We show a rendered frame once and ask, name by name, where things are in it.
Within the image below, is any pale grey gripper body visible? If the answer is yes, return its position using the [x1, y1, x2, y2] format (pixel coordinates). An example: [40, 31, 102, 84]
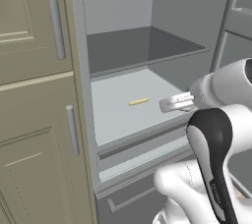
[158, 91, 195, 114]

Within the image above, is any light grey fridge shelf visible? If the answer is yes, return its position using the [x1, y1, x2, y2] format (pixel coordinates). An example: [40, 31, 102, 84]
[90, 67, 198, 161]

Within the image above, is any dark grey fridge shelf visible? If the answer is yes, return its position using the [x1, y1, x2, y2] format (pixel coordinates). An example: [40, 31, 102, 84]
[86, 26, 211, 79]

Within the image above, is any grey fridge door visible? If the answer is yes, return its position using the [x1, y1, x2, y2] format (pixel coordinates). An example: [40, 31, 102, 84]
[210, 0, 252, 200]

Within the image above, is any grey fridge drawer front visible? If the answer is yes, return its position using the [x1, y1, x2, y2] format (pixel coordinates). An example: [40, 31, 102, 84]
[94, 168, 175, 224]

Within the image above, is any grey open fridge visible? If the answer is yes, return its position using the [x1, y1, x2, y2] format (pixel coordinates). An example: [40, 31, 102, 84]
[70, 0, 252, 224]

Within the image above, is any yellow stick of food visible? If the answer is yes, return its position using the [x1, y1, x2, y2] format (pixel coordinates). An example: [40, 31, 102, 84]
[128, 97, 151, 107]

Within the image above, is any tall beige cupboard door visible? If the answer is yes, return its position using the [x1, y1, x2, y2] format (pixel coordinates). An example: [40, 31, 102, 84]
[0, 70, 96, 224]

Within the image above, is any short grey cupboard handle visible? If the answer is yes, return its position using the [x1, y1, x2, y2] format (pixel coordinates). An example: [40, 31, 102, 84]
[65, 104, 81, 157]

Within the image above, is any grey drawer handle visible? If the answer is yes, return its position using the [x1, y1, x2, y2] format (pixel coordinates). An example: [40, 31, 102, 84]
[105, 186, 158, 214]

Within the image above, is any long grey cupboard handle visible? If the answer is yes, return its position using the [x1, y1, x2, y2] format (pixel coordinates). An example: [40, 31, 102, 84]
[43, 0, 67, 61]

